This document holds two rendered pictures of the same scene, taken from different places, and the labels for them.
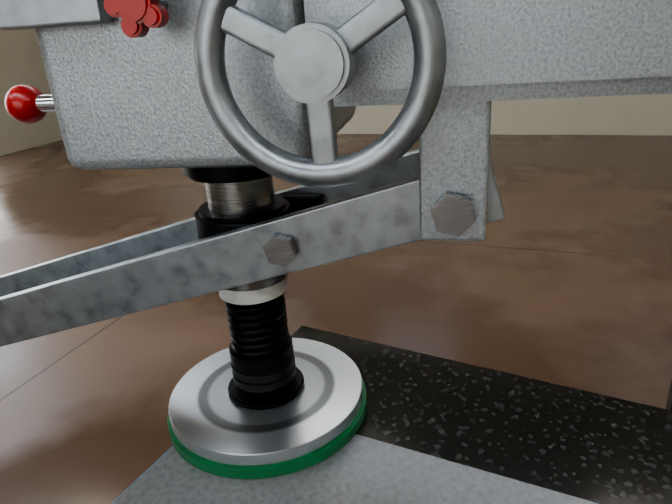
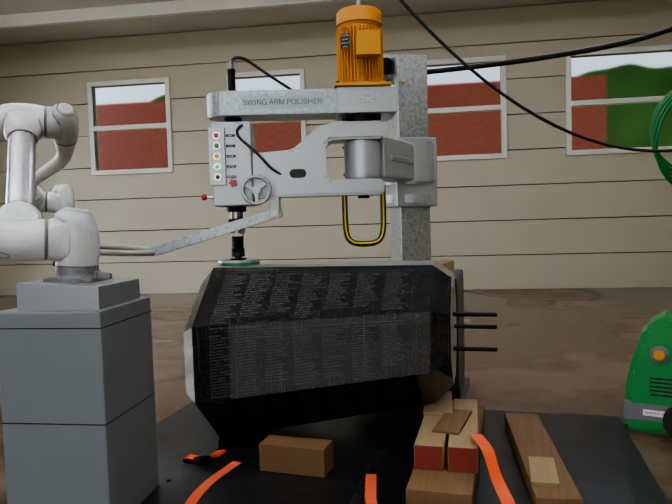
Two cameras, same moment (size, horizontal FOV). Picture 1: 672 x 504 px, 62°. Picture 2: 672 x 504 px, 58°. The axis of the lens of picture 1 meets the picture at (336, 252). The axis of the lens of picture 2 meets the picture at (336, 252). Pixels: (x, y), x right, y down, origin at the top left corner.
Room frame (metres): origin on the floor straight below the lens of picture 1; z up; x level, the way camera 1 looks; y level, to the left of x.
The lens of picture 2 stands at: (-2.67, 0.39, 1.10)
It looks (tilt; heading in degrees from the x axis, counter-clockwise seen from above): 3 degrees down; 346
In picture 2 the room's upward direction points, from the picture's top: 2 degrees counter-clockwise
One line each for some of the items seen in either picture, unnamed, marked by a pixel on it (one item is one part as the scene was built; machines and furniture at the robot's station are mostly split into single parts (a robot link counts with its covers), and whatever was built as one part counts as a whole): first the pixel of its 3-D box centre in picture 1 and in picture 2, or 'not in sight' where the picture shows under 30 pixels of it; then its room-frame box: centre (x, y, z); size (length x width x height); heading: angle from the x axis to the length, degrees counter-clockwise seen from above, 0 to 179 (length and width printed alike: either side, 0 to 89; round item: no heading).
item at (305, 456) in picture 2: not in sight; (296, 455); (-0.10, -0.07, 0.07); 0.30 x 0.12 x 0.12; 57
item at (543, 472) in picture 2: not in sight; (543, 470); (-0.61, -0.95, 0.09); 0.25 x 0.10 x 0.01; 151
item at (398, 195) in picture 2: not in sight; (408, 173); (0.86, -1.00, 1.36); 0.35 x 0.35 x 0.41
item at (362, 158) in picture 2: not in sight; (362, 160); (0.38, -0.56, 1.39); 0.19 x 0.19 x 0.20
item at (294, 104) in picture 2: not in sight; (301, 108); (0.45, -0.25, 1.66); 0.96 x 0.25 x 0.17; 78
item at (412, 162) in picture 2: not in sight; (396, 162); (0.71, -0.86, 1.41); 0.74 x 0.34 x 0.25; 137
